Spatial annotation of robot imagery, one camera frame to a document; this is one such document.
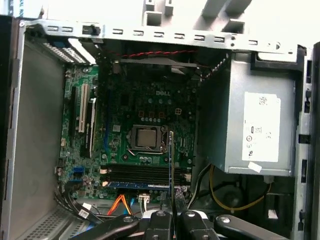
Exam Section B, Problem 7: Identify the grey power supply unit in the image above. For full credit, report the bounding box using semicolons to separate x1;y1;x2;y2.
197;53;298;177

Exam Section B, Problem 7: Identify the white expansion slot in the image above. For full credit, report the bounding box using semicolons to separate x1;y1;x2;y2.
78;83;89;133

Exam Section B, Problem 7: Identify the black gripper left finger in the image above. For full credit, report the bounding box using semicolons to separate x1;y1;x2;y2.
71;196;175;240

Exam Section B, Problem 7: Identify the black expansion slot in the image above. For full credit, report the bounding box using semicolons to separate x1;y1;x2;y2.
69;86;77;148

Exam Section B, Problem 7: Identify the metal socket cover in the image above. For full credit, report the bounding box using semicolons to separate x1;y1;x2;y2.
130;124;168;154

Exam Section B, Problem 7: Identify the metal locking lever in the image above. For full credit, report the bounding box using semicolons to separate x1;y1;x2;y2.
126;148;168;156

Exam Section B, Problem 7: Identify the black RAM slot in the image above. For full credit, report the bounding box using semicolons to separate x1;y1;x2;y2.
101;175;192;182
99;169;192;176
99;163;192;171

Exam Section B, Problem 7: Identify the orange flat wire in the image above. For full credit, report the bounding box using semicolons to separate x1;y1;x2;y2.
107;194;134;216

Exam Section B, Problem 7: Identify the thin yellow wire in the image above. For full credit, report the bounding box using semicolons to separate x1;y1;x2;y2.
209;164;273;211

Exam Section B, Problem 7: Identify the grey parts rack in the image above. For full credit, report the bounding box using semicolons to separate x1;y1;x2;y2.
142;0;254;35

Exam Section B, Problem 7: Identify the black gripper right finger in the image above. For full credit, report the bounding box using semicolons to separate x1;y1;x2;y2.
175;189;291;240

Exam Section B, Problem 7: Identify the white plug wire bundle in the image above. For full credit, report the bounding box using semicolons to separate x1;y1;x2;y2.
136;191;151;216

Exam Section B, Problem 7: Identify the black cable bundle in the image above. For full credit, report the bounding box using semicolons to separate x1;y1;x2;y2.
53;184;113;226

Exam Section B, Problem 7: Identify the silver CPU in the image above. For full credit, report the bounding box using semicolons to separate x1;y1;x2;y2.
136;128;158;148

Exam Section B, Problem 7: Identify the black PC case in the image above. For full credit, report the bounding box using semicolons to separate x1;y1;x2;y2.
0;13;320;240

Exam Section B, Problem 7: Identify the blue RAM stick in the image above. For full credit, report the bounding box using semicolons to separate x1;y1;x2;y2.
167;129;179;240
108;180;187;190

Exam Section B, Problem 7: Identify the red black twisted wire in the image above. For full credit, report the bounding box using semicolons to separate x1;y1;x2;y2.
109;49;200;61

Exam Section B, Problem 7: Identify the green motherboard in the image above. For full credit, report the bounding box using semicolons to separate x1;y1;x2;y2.
59;63;201;203

